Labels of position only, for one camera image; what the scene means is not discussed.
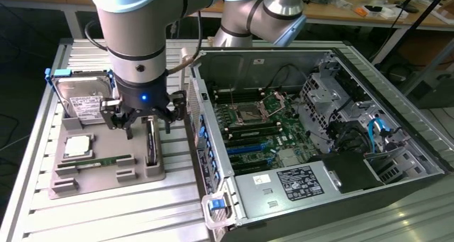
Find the hard disk with blue rails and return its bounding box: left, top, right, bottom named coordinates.
left=44, top=68, right=117, bottom=122

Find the grey parts rack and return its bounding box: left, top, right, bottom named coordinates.
left=48, top=114, right=166, bottom=200

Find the metal disk bay cage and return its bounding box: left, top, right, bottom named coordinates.
left=299, top=58, right=359, bottom=126

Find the green RAM stick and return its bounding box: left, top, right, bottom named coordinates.
left=76, top=153, right=130, bottom=170

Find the grey braided robot cable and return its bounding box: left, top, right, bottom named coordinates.
left=165, top=47, right=200, bottom=76

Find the black stand pole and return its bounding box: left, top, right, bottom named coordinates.
left=369, top=0, right=443, bottom=66

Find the green motherboard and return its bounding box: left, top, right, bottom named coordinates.
left=212, top=91, right=320, bottom=177

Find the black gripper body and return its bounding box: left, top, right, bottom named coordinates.
left=114, top=70, right=172, bottom=112

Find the wooden desk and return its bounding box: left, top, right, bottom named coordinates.
left=303, top=0, right=454, bottom=30

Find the Nvidia Quadro graphics card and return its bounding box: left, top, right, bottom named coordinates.
left=144, top=116, right=160, bottom=166

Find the grey disk bay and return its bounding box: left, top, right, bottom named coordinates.
left=364, top=146, right=420, bottom=185

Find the silver CPU chip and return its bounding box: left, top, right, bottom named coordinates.
left=64, top=136, right=93, bottom=156

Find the blue disk wire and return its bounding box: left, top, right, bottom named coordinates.
left=367, top=113, right=391, bottom=155

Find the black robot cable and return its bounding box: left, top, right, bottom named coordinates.
left=84, top=20, right=109, bottom=52

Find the blue expansion slot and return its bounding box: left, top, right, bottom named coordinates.
left=225, top=143, right=268, bottom=155

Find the RAM stick with black label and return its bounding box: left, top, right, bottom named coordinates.
left=228, top=126, right=279, bottom=140

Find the silver chipset heatsink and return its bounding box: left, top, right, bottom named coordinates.
left=277, top=150, right=299, bottom=169

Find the metal socket cover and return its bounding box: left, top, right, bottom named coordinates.
left=260, top=91, right=289, bottom=112

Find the open black PC case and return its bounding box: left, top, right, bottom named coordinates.
left=182, top=46, right=454, bottom=242

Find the CPU socket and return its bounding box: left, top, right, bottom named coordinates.
left=235, top=105, right=265, bottom=126

